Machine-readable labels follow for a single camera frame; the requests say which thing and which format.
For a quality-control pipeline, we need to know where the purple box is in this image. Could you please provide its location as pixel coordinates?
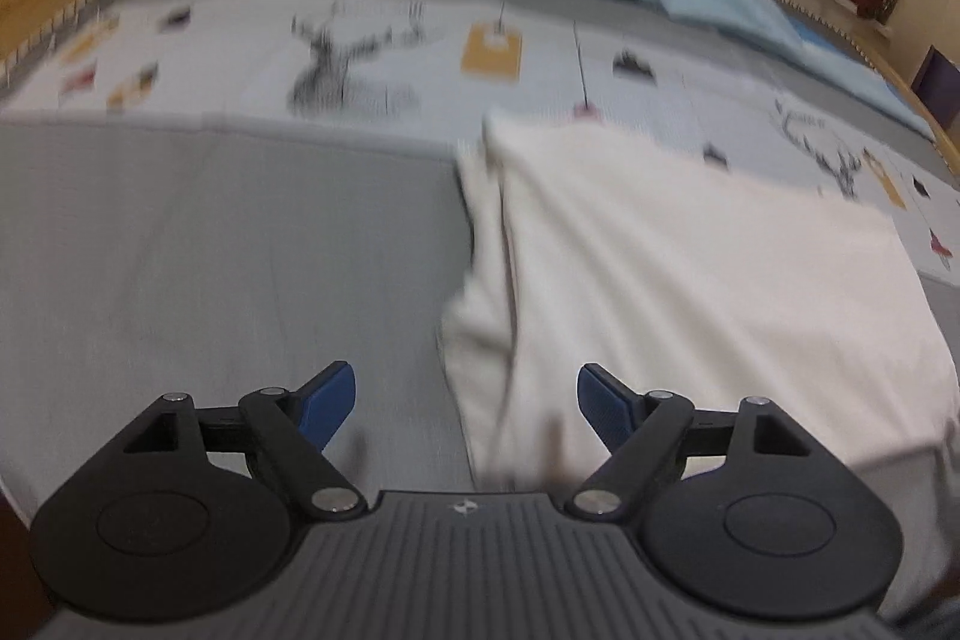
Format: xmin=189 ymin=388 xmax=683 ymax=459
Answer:
xmin=915 ymin=45 xmax=960 ymax=133

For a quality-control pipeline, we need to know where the white garment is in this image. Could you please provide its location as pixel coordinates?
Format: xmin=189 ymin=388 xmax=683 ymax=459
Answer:
xmin=436 ymin=110 xmax=960 ymax=487

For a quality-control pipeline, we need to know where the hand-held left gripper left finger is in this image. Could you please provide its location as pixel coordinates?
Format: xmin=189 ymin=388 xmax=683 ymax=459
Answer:
xmin=122 ymin=359 xmax=368 ymax=522

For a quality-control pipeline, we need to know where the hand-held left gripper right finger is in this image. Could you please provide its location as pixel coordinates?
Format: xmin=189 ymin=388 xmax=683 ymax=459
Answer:
xmin=565 ymin=362 xmax=816 ymax=522

